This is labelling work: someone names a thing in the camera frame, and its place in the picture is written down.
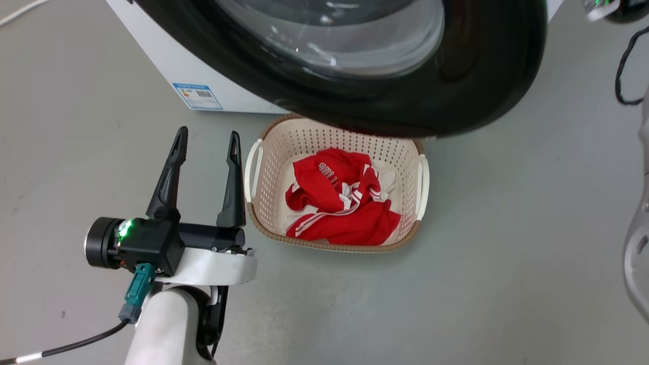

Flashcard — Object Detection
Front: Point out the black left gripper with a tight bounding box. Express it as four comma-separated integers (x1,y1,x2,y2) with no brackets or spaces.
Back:
85,126,258,285

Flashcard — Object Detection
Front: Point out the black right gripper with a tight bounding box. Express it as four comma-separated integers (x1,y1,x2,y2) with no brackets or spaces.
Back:
582,0,649,24

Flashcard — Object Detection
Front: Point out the white washing machine body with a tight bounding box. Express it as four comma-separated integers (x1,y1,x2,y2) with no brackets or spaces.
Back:
105,0,564,115

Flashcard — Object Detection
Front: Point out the black round washing machine door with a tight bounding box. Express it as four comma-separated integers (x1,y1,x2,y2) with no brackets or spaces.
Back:
133,0,549,139

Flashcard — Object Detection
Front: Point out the beige perforated laundry basket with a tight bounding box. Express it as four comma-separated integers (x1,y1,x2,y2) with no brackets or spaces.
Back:
244,114,430,253

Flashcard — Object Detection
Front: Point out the blue energy label sticker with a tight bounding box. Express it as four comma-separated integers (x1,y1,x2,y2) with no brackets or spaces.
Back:
172,83,224,111

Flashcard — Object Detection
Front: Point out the red garment with white stripes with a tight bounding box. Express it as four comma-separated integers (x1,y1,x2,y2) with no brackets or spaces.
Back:
284,148,402,246

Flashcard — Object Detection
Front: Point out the thin black looped cable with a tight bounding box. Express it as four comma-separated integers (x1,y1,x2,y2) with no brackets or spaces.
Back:
615,25,649,106

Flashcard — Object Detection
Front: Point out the black cable with teal connector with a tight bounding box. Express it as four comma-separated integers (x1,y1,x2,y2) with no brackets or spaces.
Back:
0,263,157,365

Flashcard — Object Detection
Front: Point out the white cable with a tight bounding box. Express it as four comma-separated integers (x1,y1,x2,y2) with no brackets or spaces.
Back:
0,0,52,27

